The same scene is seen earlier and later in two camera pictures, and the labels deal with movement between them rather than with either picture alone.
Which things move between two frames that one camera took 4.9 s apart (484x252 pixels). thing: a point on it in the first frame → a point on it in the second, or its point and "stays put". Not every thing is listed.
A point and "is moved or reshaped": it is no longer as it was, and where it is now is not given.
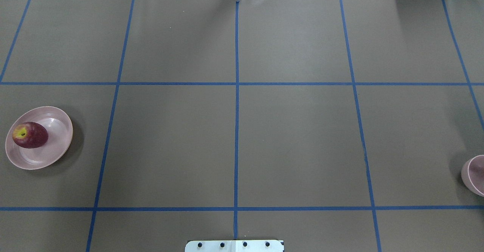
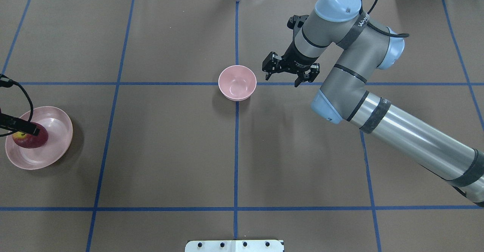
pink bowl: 472,175 is moved or reshaped
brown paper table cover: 336,121 stays put
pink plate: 60,130 stays put
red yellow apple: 30,135 stays put
